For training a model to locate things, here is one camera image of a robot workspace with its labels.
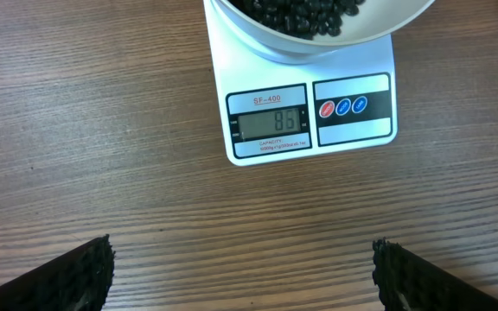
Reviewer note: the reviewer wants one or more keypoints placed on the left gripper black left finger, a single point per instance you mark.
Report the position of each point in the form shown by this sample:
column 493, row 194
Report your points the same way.
column 77, row 280

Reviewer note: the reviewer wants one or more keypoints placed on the white digital kitchen scale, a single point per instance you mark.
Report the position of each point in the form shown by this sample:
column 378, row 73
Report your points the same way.
column 272, row 110

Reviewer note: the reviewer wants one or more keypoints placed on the black beans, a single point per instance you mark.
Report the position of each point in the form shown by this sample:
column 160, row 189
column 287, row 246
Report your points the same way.
column 302, row 19

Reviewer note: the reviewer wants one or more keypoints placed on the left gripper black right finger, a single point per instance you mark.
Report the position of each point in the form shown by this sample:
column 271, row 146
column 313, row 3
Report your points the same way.
column 407, row 282

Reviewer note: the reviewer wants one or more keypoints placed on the white bowl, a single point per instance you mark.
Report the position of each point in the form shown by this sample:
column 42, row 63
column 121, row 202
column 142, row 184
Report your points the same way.
column 376, row 19

